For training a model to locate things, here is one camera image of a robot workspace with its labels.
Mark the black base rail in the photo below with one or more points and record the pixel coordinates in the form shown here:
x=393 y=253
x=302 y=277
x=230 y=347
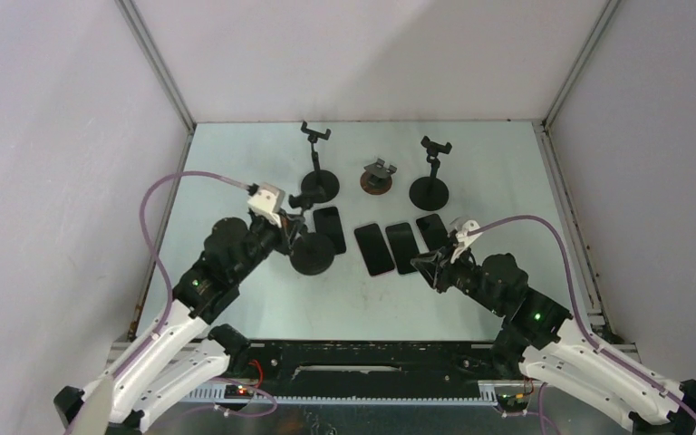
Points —
x=371 y=369

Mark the black round-base phone stand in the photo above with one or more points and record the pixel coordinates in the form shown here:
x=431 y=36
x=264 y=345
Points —
x=430 y=193

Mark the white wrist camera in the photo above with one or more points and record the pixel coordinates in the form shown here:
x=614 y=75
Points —
x=463 y=235
x=265 y=201

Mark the small teal phone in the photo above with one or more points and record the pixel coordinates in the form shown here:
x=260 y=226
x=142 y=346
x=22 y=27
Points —
x=403 y=247

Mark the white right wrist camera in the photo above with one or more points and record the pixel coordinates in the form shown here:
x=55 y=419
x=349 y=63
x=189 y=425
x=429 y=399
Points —
x=463 y=235

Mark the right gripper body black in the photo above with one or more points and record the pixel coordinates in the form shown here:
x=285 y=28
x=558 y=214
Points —
x=462 y=275

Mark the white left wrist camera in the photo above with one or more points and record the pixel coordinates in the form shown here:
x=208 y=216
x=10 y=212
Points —
x=265 y=201

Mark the black phone pink case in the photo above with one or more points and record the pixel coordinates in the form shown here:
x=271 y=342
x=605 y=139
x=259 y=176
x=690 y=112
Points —
x=374 y=249

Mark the brown round phone stand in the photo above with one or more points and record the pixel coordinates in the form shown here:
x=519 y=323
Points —
x=376 y=178

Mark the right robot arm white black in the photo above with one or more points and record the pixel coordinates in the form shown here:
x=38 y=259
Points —
x=541 y=340

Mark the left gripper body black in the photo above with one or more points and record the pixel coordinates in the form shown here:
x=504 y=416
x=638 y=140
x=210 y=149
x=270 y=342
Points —
x=266 y=236

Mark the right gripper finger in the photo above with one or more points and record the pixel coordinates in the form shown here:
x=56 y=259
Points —
x=441 y=258
x=430 y=268

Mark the grey cable duct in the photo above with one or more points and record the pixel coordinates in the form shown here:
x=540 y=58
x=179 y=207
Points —
x=215 y=393

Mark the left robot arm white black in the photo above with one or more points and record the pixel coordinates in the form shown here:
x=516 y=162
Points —
x=183 y=348

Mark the black smartphone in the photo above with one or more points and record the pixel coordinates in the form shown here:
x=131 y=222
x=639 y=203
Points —
x=433 y=231

